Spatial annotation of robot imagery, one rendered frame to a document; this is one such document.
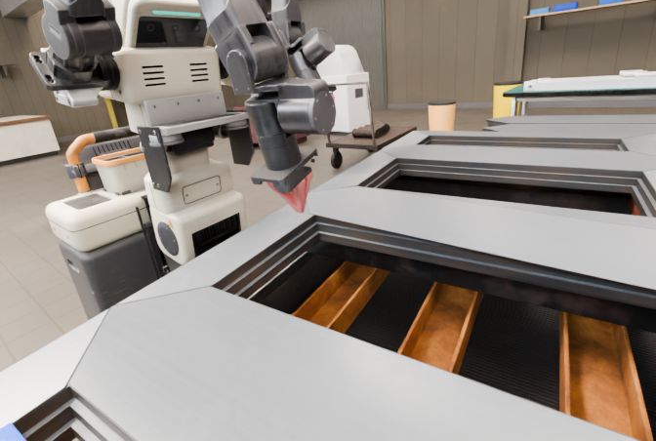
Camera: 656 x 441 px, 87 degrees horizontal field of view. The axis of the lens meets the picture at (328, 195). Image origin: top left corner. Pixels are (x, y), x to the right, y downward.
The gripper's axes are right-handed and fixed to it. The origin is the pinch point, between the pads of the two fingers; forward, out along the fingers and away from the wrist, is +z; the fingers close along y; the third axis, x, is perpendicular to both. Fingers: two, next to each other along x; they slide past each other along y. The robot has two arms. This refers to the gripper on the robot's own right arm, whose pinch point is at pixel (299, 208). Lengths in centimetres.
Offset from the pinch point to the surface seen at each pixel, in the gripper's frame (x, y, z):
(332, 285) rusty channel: 0.1, 2.6, 22.2
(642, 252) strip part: -47.5, 11.2, 7.8
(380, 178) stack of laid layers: 2.2, 35.9, 16.3
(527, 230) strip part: -33.8, 12.9, 8.3
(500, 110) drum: 35, 546, 207
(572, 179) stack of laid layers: -41, 49, 20
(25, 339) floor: 176, -33, 87
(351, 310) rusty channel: -7.3, -2.5, 21.1
